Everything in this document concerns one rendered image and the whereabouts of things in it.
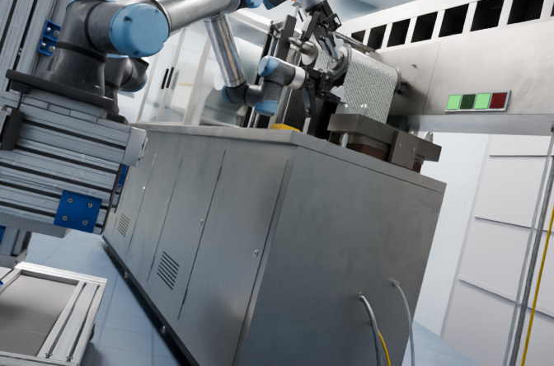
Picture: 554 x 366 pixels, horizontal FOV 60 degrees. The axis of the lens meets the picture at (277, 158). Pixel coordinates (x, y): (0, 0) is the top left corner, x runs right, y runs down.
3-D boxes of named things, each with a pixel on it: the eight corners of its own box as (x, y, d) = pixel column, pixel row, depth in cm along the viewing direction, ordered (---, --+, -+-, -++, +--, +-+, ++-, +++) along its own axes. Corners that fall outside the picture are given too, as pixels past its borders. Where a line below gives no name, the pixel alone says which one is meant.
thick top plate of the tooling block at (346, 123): (326, 129, 172) (330, 113, 172) (407, 159, 190) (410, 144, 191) (354, 130, 157) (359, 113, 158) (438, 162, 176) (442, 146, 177)
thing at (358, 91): (333, 119, 178) (346, 72, 179) (381, 138, 189) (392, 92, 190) (334, 119, 177) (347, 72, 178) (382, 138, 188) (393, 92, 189)
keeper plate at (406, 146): (387, 161, 165) (395, 130, 166) (408, 169, 170) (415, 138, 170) (392, 161, 163) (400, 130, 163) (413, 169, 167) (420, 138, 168)
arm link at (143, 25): (92, 61, 112) (233, 2, 150) (137, 67, 105) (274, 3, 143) (76, 8, 106) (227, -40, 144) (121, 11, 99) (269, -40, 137)
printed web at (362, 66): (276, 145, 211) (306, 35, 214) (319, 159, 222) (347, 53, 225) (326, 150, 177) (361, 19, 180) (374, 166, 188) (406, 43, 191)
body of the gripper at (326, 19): (343, 26, 177) (329, -4, 173) (326, 38, 174) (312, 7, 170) (331, 30, 183) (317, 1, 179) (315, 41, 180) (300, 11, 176)
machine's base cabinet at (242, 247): (93, 240, 357) (125, 128, 362) (175, 255, 387) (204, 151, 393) (216, 440, 135) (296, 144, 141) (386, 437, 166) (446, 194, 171)
